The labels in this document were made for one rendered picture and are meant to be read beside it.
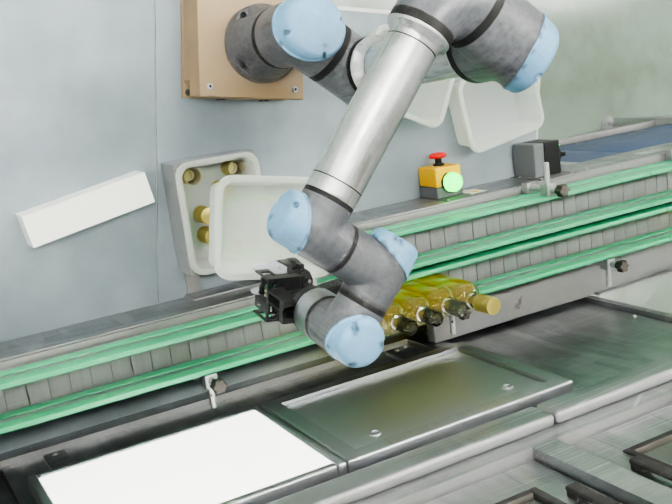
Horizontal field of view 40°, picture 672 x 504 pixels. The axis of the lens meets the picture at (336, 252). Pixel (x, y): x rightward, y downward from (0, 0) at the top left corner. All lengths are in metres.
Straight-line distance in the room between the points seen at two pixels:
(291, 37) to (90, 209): 0.49
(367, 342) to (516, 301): 0.95
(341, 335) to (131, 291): 0.71
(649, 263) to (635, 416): 0.84
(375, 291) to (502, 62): 0.37
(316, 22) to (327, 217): 0.51
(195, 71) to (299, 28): 0.27
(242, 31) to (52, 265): 0.57
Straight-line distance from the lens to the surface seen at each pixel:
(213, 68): 1.81
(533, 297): 2.23
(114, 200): 1.80
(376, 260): 1.28
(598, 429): 1.64
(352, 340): 1.28
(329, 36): 1.66
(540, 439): 1.58
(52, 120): 1.83
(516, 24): 1.36
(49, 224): 1.77
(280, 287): 1.45
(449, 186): 2.08
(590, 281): 2.34
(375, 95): 1.27
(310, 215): 1.23
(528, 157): 2.26
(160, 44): 1.89
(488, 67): 1.39
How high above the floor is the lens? 2.54
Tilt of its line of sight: 60 degrees down
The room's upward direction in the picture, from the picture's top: 105 degrees clockwise
